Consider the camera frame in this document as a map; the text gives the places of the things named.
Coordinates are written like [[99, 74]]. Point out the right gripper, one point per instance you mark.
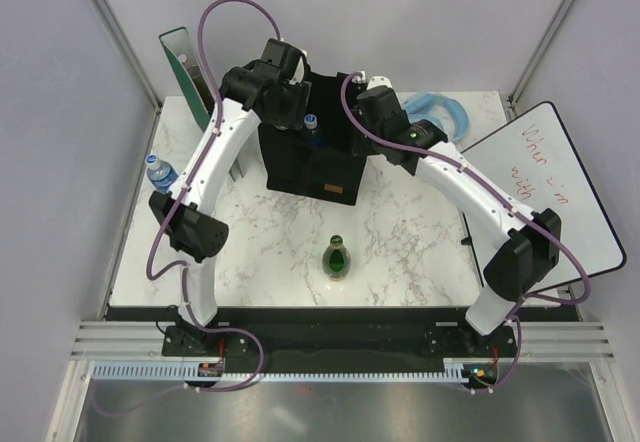
[[359, 148]]

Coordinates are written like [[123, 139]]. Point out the blue label water bottle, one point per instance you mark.
[[312, 130]]

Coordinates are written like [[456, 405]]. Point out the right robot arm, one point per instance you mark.
[[525, 241]]

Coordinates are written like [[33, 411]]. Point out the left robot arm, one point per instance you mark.
[[272, 90]]

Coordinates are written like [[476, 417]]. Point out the black canvas bag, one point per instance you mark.
[[326, 166]]

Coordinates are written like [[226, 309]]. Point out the light blue headphones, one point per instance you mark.
[[445, 112]]

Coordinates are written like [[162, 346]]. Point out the green glass bottle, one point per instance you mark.
[[336, 260]]

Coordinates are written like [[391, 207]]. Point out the whiteboard with red writing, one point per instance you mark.
[[534, 160]]

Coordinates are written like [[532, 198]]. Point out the water bottle on table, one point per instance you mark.
[[160, 173]]

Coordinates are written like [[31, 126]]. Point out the green file holder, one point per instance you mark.
[[186, 68]]

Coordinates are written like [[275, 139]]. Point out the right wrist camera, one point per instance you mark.
[[366, 83]]

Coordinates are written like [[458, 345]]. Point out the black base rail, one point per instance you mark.
[[326, 339]]

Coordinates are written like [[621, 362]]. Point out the white cable duct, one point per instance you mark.
[[201, 372]]

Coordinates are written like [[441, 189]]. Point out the right aluminium frame post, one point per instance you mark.
[[559, 17]]

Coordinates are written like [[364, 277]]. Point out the aluminium frame post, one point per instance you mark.
[[124, 46], [559, 17]]

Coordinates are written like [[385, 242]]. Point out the left aluminium frame post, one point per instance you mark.
[[124, 46]]

